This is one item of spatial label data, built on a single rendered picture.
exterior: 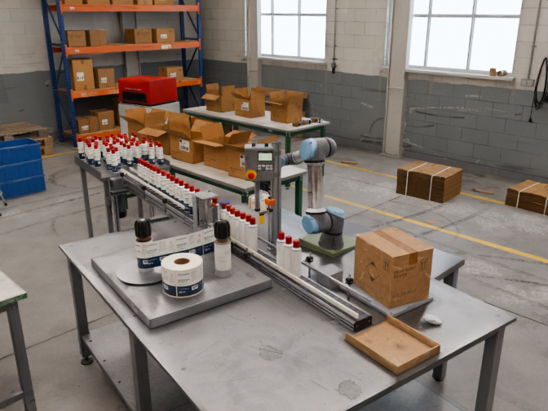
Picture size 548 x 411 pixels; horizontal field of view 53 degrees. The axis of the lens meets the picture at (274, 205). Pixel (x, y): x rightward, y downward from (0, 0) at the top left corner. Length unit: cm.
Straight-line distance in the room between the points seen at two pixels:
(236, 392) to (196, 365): 24
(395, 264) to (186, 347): 100
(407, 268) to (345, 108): 696
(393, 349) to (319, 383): 39
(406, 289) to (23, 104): 853
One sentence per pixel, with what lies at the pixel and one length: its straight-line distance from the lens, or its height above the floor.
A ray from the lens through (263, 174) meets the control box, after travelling 301.
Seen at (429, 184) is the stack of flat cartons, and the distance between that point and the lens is 685.
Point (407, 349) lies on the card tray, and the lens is 244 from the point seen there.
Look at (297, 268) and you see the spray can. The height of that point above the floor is 94.
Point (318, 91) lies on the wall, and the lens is 977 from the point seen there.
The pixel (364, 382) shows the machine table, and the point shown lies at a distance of 223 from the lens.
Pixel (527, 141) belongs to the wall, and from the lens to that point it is 799.
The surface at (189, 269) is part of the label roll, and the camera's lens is 263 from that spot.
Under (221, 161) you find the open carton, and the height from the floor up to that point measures 87.
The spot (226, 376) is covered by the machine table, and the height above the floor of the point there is 83.
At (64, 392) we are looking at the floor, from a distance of 372.
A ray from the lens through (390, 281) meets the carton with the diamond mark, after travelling 261.
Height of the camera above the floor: 218
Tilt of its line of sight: 20 degrees down
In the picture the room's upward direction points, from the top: straight up
